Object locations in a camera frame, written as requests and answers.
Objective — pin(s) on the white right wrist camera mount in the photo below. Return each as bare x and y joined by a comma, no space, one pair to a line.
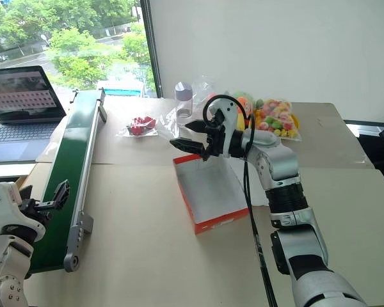
229,115

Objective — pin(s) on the yellow toy fruit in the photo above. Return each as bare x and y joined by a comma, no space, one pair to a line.
240,122

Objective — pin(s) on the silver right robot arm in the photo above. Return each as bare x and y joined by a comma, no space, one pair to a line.
284,160

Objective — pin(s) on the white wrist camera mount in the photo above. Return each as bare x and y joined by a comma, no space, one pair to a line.
229,115
3,204

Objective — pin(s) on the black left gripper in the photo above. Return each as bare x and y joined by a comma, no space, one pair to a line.
38,208

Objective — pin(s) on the flat clear plastic bag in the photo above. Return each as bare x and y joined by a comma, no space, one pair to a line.
166,123

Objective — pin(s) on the crumpled clear plastic bag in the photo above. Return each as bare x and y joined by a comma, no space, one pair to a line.
203,89

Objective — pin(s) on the clear jar with grey lid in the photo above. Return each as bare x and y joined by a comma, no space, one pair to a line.
183,100

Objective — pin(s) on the bag of colourful candies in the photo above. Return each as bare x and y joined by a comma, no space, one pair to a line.
278,120

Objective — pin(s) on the orange shallow cardboard box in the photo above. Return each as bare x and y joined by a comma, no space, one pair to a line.
208,192

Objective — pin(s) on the red plastic toy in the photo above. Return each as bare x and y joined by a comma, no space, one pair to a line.
142,125

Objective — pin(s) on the dark grey laptop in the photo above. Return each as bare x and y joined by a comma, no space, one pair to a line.
19,96

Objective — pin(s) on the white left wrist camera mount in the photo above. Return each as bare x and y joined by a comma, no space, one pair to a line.
3,204

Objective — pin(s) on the orange toy fruit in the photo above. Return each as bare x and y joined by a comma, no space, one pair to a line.
244,104

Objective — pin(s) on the black furniture piece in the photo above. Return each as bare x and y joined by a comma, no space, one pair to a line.
371,144

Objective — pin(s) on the green conveyor belt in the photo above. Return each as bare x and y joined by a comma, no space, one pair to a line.
67,153

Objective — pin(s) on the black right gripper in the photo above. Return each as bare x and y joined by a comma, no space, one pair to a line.
215,140

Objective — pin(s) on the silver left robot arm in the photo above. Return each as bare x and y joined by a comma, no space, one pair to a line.
6,259

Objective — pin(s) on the black window frame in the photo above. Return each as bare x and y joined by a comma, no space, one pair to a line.
152,48

